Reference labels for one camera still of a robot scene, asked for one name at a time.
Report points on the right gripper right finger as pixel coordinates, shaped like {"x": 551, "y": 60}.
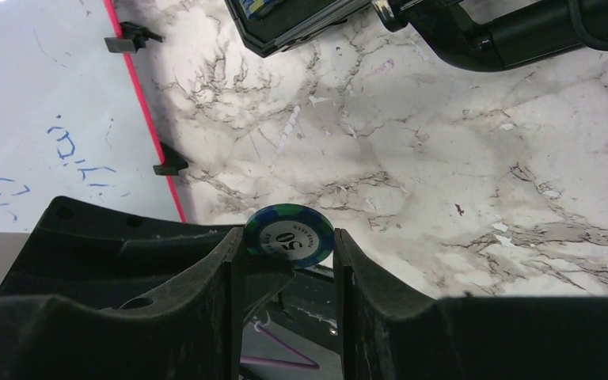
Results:
{"x": 389, "y": 330}

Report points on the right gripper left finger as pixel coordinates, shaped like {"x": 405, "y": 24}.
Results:
{"x": 189, "y": 327}

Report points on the dark teal chip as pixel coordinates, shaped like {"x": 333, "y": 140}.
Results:
{"x": 298, "y": 234}

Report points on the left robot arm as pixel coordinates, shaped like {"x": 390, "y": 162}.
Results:
{"x": 97, "y": 256}

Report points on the black poker set case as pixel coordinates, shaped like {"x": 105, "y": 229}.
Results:
{"x": 535, "y": 32}

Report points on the black board clip lower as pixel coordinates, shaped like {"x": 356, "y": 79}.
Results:
{"x": 173, "y": 163}

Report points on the white board red edge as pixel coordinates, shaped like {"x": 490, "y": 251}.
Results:
{"x": 73, "y": 117}

